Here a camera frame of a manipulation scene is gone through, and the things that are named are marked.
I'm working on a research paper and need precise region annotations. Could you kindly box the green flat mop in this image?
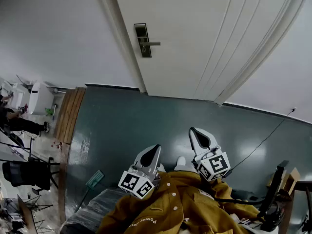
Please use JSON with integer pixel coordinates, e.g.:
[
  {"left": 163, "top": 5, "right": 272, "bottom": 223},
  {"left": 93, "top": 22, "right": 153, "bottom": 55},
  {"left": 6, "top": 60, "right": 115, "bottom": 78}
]
[{"left": 75, "top": 169, "right": 105, "bottom": 212}]

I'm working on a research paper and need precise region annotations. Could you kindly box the brown wooden board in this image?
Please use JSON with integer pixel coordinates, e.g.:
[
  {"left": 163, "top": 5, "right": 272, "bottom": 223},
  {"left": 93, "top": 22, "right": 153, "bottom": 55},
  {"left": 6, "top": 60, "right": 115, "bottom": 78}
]
[{"left": 16, "top": 195, "right": 38, "bottom": 234}]

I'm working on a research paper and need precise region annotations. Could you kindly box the wooden railing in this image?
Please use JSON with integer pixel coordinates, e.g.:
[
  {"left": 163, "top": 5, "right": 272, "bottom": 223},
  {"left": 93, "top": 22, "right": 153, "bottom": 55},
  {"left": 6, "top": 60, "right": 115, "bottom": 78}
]
[{"left": 279, "top": 181, "right": 312, "bottom": 234}]

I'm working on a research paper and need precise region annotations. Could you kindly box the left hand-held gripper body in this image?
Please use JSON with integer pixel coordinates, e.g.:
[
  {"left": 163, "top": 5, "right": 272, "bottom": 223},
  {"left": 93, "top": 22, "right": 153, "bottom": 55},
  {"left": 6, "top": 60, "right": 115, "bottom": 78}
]
[{"left": 118, "top": 144, "right": 166, "bottom": 200}]

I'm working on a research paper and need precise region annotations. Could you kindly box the black monitor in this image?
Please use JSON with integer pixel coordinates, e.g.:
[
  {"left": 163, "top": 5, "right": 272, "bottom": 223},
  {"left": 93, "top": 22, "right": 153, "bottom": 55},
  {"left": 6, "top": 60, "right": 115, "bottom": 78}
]
[{"left": 257, "top": 159, "right": 290, "bottom": 219}]

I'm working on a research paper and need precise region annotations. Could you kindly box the thick black gripper cable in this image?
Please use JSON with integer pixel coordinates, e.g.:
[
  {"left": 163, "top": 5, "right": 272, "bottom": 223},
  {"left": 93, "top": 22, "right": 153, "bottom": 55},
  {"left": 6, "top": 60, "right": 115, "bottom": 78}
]
[{"left": 214, "top": 195, "right": 267, "bottom": 206}]

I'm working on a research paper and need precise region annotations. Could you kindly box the grey table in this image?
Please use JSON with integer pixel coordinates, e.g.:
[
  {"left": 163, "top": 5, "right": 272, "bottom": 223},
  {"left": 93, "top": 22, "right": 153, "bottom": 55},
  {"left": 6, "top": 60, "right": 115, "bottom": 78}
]
[{"left": 0, "top": 130, "right": 28, "bottom": 163}]

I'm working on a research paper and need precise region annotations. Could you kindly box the person's left forearm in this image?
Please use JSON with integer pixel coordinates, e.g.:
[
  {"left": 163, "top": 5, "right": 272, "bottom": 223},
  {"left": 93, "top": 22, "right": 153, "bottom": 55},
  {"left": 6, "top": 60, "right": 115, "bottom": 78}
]
[{"left": 102, "top": 188, "right": 160, "bottom": 234}]

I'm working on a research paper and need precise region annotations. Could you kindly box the white rounded appliance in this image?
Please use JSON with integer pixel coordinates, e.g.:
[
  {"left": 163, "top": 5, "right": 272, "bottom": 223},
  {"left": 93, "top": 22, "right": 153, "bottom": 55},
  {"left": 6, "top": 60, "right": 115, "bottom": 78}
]
[{"left": 28, "top": 81, "right": 55, "bottom": 116}]

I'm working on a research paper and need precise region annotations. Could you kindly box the white cabinet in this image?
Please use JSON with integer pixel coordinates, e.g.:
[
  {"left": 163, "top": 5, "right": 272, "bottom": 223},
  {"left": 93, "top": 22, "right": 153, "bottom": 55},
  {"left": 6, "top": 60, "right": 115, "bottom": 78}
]
[{"left": 6, "top": 81, "right": 28, "bottom": 110}]

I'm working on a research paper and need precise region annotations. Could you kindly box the black office chair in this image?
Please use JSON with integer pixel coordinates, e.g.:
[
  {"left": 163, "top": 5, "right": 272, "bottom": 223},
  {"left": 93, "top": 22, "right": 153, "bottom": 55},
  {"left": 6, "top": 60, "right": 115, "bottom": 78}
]
[{"left": 2, "top": 156, "right": 60, "bottom": 193}]

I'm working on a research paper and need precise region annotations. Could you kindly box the person's right forearm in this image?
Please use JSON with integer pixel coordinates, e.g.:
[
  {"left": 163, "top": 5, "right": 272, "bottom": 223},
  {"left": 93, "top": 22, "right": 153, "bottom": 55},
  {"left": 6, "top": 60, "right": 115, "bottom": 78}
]
[{"left": 202, "top": 176, "right": 260, "bottom": 220}]

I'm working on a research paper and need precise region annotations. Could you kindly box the wooden slat panel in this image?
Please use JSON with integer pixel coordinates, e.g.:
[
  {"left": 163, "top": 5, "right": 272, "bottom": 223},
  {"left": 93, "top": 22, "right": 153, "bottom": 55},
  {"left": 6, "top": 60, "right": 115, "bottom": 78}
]
[{"left": 55, "top": 86, "right": 87, "bottom": 145}]

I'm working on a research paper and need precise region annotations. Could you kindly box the person's white shoe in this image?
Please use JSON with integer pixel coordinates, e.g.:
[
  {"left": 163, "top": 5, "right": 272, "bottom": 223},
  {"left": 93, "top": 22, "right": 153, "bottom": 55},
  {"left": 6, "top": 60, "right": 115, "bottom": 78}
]
[{"left": 175, "top": 156, "right": 188, "bottom": 172}]

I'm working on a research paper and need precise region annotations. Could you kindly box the metal door handle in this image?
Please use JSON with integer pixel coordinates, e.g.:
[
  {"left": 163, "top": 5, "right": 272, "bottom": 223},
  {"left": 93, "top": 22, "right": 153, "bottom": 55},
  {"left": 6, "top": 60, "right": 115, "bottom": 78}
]
[{"left": 134, "top": 22, "right": 161, "bottom": 58}]

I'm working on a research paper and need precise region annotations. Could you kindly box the black plastic-wrapped bundle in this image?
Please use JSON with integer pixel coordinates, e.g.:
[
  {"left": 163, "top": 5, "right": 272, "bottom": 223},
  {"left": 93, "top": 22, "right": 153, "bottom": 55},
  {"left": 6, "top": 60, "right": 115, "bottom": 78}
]
[{"left": 60, "top": 188, "right": 124, "bottom": 234}]

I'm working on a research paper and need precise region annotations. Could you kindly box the person's mustard jacket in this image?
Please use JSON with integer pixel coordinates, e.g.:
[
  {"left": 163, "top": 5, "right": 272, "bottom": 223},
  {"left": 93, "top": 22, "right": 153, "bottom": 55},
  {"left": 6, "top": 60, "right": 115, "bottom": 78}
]
[{"left": 97, "top": 170, "right": 262, "bottom": 234}]

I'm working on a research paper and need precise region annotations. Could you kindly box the thin black floor cable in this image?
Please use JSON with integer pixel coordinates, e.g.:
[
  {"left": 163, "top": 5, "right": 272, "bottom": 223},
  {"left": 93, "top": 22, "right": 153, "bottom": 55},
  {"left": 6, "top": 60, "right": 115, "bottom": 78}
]
[{"left": 229, "top": 110, "right": 296, "bottom": 173}]

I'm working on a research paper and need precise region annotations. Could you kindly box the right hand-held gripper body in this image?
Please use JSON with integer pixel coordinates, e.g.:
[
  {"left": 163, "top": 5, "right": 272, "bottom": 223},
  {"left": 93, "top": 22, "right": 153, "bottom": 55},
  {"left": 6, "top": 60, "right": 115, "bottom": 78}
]
[{"left": 189, "top": 127, "right": 231, "bottom": 182}]

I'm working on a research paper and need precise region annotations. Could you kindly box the cardboard box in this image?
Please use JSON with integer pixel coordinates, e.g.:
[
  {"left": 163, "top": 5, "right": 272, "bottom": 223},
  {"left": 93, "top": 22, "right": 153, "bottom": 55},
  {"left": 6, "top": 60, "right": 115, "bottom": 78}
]
[{"left": 266, "top": 167, "right": 301, "bottom": 200}]

